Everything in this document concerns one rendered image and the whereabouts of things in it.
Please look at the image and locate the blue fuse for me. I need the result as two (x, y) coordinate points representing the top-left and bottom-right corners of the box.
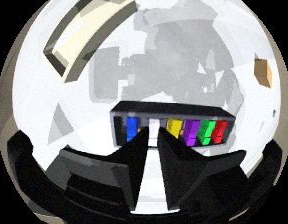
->
(127, 117), (139, 141)

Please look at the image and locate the yellow fuse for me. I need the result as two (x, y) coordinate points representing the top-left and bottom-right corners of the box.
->
(168, 119), (183, 139)

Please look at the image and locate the brown cube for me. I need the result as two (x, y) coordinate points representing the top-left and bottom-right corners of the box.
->
(253, 57), (273, 88)

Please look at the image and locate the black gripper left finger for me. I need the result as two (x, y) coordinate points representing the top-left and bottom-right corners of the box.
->
(59, 127), (149, 210)

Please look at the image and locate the beige square tray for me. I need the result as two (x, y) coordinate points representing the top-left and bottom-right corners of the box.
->
(40, 0), (139, 84)

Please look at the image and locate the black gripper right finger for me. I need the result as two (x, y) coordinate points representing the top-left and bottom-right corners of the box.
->
(157, 127), (246, 212)

